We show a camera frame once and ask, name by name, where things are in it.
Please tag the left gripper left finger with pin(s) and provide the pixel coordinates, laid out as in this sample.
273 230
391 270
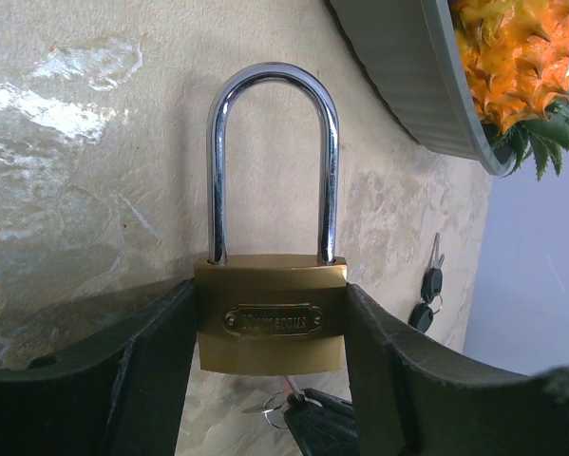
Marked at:
120 391

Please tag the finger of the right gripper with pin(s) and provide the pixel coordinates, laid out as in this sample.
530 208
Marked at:
321 424

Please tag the orange toy pineapple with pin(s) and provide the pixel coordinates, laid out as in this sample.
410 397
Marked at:
515 55

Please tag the black headed key bunch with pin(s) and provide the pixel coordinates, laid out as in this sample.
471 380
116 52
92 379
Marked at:
431 301

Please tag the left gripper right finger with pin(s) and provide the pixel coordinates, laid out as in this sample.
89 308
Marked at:
414 396

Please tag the brass padlock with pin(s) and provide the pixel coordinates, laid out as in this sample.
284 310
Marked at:
273 314

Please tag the grey fruit tray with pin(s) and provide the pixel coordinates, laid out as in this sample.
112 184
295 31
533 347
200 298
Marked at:
409 52

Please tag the small silver keys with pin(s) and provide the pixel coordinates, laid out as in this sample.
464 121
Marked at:
274 407

